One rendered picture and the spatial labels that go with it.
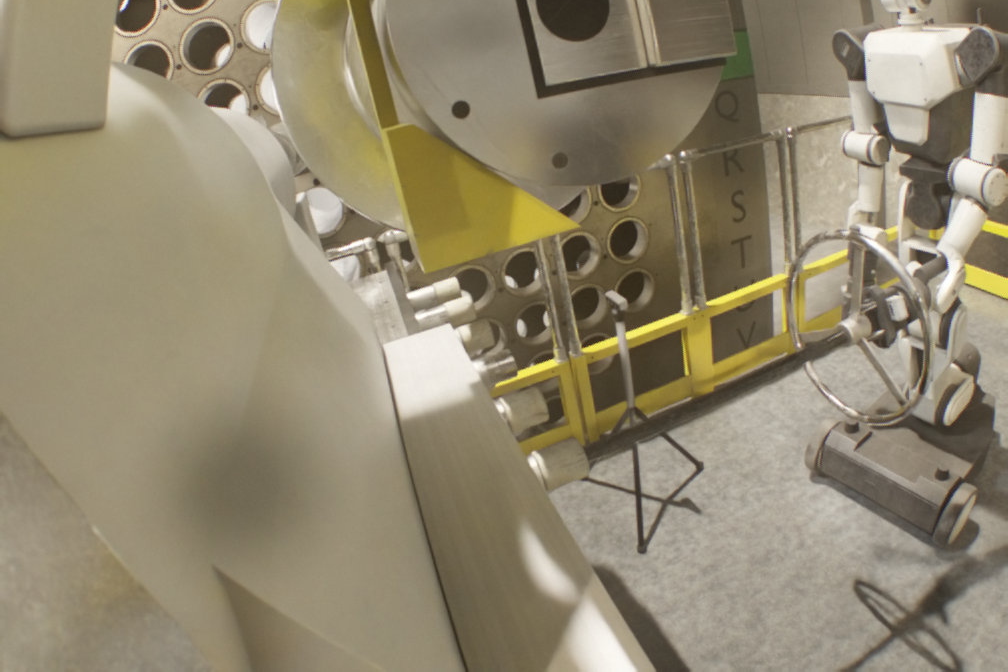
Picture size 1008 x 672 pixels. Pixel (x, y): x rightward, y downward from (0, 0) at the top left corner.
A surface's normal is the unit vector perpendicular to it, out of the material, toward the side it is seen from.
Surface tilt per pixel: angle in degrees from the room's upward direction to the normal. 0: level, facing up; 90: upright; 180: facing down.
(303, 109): 90
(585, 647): 0
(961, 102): 102
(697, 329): 90
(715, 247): 90
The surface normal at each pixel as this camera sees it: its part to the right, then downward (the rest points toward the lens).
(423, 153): 0.28, 0.30
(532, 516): -0.22, -0.91
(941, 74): -0.55, 0.42
